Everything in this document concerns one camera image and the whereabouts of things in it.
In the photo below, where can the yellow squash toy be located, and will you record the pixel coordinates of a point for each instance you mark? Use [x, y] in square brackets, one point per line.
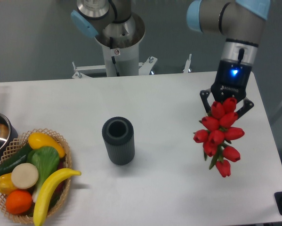
[37, 140]

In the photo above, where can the dark green cucumber toy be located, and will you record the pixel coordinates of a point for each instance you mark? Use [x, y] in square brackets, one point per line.
[18, 158]

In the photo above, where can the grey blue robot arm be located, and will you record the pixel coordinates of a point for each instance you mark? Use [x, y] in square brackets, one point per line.
[240, 21]

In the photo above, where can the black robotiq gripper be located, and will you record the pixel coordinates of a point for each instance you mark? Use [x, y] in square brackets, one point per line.
[231, 81]

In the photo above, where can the dark grey ribbed vase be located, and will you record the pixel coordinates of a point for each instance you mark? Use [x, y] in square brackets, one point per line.
[118, 136]

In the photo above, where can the orange plastic orange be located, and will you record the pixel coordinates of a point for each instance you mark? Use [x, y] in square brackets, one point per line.
[18, 202]

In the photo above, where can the yellow bell pepper toy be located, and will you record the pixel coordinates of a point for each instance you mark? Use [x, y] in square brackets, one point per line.
[6, 184]

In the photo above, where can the woven wicker basket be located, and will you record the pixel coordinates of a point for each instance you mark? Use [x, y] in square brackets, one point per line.
[59, 196]

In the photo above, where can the red tulip bouquet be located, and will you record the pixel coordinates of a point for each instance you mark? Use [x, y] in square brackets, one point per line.
[217, 135]

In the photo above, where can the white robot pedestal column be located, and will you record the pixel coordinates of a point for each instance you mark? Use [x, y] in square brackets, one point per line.
[120, 46]

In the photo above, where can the white metal base frame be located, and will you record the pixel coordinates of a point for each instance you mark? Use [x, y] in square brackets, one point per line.
[144, 68]

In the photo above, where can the green leafy vegetable toy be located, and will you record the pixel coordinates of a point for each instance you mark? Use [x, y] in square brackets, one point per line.
[46, 160]

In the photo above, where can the yellow plastic banana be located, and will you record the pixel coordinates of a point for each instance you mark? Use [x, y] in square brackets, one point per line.
[46, 192]

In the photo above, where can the beige round disc toy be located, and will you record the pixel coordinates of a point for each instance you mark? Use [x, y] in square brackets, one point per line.
[24, 176]

